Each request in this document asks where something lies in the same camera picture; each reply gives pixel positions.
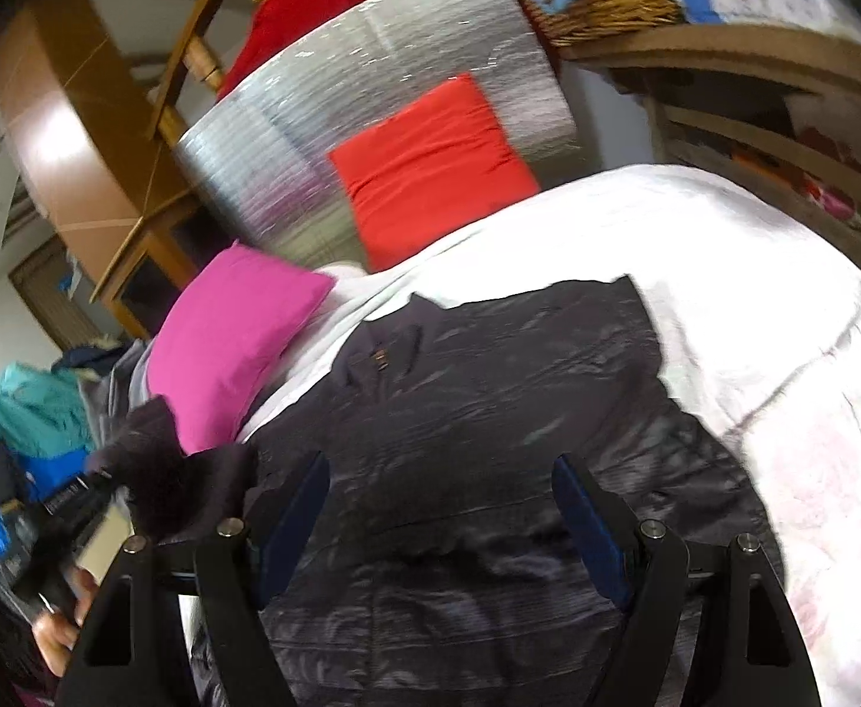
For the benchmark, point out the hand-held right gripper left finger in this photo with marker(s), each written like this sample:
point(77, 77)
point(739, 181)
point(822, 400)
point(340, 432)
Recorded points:
point(294, 523)

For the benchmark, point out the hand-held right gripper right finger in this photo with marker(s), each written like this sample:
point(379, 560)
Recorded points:
point(592, 530)

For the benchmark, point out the black quilted jacket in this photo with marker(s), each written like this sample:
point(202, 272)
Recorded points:
point(474, 420)

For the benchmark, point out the person's left hand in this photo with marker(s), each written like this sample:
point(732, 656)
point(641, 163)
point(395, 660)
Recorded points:
point(58, 641)

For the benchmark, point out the teal jacket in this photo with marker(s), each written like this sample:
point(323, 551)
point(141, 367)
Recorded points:
point(40, 405)

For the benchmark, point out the pink pillow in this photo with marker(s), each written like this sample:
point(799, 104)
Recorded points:
point(231, 339)

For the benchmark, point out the brown door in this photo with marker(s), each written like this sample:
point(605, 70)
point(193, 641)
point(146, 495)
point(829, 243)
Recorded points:
point(47, 287)

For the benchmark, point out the white fluffy blanket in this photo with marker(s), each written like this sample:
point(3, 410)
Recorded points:
point(769, 346)

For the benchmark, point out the wooden side table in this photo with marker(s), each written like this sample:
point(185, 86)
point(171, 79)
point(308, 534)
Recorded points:
point(143, 265)

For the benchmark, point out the red pillow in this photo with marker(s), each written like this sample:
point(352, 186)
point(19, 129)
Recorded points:
point(430, 169)

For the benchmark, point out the brown wooden wardrobe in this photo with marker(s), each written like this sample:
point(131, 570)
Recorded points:
point(69, 125)

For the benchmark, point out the colourful folded cloths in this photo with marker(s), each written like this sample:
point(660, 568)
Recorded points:
point(828, 191)

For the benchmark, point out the silver foil insulation mat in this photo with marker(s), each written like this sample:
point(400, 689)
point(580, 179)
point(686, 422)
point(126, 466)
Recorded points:
point(401, 37)

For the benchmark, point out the wooden shelf rack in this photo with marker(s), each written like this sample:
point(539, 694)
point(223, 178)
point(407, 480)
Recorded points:
point(732, 44)

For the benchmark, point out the red cloth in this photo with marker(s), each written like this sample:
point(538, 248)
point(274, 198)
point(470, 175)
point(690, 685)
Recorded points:
point(312, 0)

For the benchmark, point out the wooden chair frame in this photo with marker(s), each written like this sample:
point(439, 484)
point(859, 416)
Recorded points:
point(205, 59)

